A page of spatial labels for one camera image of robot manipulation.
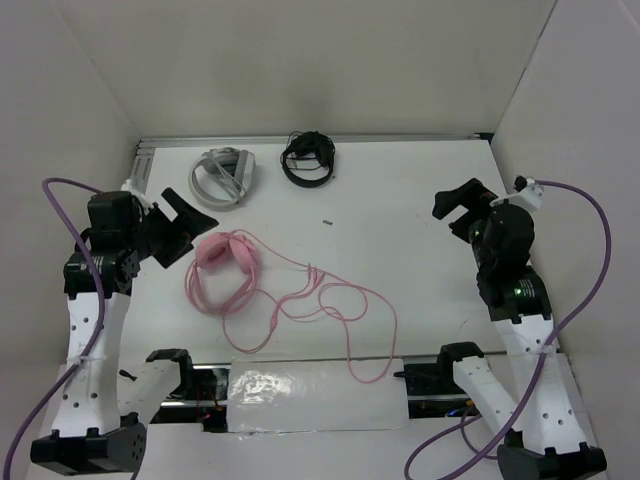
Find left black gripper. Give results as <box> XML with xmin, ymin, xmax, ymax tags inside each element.
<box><xmin>125</xmin><ymin>187</ymin><xmax>218</xmax><ymax>269</ymax></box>

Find pink wired headphones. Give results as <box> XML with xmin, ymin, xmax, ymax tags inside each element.
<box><xmin>183</xmin><ymin>229</ymin><xmax>399</xmax><ymax>385</ymax></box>

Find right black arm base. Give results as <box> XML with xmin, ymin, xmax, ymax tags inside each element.
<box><xmin>393</xmin><ymin>342</ymin><xmax>484</xmax><ymax>400</ymax></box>

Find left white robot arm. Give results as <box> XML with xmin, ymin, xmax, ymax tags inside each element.
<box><xmin>30</xmin><ymin>187</ymin><xmax>219</xmax><ymax>477</ymax></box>

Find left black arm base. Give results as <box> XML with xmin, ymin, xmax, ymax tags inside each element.
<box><xmin>117</xmin><ymin>350</ymin><xmax>230</xmax><ymax>414</ymax></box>

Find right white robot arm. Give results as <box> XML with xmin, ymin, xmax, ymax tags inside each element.
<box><xmin>432</xmin><ymin>176</ymin><xmax>607</xmax><ymax>479</ymax></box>

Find grey white headphones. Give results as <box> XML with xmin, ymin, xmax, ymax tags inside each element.
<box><xmin>188</xmin><ymin>147</ymin><xmax>256</xmax><ymax>212</ymax></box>

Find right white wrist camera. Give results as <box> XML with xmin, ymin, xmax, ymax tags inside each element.
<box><xmin>490</xmin><ymin>175</ymin><xmax>544</xmax><ymax>213</ymax></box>

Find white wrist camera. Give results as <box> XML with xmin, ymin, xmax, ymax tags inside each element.
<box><xmin>120</xmin><ymin>178</ymin><xmax>152</xmax><ymax>210</ymax></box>
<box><xmin>490</xmin><ymin>175</ymin><xmax>544</xmax><ymax>213</ymax></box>

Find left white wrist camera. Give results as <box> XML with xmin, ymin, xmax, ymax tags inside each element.
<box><xmin>120</xmin><ymin>178</ymin><xmax>152</xmax><ymax>210</ymax></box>

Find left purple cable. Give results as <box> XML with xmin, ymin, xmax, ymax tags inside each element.
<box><xmin>0</xmin><ymin>177</ymin><xmax>109</xmax><ymax>480</ymax></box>

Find black wired headphones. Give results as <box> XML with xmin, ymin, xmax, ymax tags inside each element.
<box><xmin>280</xmin><ymin>131</ymin><xmax>336</xmax><ymax>189</ymax></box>

